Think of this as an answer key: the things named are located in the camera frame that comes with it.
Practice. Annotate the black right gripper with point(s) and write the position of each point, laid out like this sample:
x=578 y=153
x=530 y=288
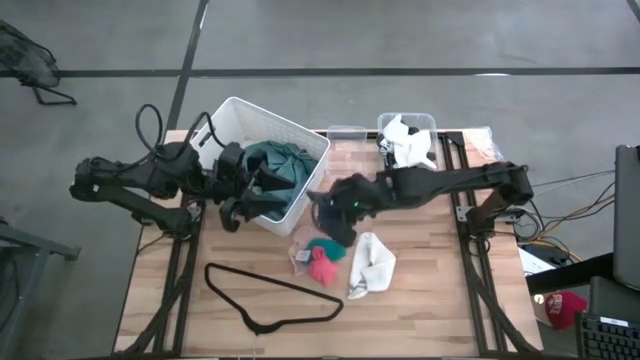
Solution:
x=360 y=192

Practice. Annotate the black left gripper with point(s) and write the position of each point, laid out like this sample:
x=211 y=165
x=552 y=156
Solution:
x=232 y=175

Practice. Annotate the large teal patterned cloth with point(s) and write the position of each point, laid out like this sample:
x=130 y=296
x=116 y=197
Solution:
x=285 y=160

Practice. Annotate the dark navy cloth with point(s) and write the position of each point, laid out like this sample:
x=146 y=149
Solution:
x=340 y=232

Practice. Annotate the small teal cloth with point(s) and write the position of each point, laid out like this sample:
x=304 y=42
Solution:
x=330 y=247

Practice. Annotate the red cloth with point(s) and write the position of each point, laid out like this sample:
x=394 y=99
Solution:
x=322 y=270

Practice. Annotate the white cloth with striped hem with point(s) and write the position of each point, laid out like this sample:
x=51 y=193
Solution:
x=372 y=260

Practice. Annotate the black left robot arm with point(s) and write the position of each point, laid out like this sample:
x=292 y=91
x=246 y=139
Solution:
x=125 y=175

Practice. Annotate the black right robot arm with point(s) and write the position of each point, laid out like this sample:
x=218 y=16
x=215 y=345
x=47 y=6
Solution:
x=450 y=182

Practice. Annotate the white plastic laundry basket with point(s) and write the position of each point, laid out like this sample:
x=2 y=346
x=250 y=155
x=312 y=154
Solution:
x=260 y=125

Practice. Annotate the small clear plastic container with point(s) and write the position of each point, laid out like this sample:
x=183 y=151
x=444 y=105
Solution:
x=345 y=132

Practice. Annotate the clear plastic bin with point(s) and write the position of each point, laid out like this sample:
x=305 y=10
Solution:
x=425 y=120

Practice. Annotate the black clothes hanger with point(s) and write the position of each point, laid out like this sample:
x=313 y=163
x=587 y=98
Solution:
x=260 y=330

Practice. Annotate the white paper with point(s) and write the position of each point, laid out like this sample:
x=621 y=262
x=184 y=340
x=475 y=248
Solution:
x=532 y=262

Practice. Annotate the grey metal furniture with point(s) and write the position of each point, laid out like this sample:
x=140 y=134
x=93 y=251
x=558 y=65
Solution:
x=30 y=245

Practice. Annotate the small cardboard box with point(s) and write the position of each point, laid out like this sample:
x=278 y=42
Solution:
x=539 y=305

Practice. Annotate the dark desk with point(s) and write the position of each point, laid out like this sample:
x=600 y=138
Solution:
x=565 y=272

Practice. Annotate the red cap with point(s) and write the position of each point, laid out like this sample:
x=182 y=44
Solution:
x=565 y=307

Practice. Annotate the black mesh chair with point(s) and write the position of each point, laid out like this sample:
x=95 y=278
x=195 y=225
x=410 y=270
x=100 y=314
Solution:
x=25 y=55

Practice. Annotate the dark grey box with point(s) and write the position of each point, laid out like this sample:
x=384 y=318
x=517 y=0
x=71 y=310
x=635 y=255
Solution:
x=612 y=297

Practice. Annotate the black keyboard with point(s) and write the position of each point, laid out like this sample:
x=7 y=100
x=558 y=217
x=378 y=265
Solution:
x=607 y=340

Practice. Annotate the black aluminium frame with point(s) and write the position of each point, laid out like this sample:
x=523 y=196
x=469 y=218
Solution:
x=187 y=270
x=481 y=320

